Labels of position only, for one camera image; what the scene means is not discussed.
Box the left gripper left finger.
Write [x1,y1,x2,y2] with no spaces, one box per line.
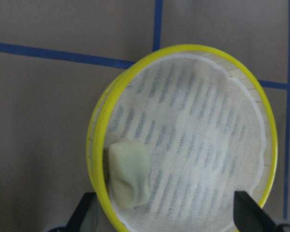
[65,192,97,232]

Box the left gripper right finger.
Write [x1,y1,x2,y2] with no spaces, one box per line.
[233,191,276,232]

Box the white steamed bun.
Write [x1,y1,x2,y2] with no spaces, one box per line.
[108,140,150,209]

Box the center yellow bamboo steamer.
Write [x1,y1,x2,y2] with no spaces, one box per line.
[86,44,277,232]

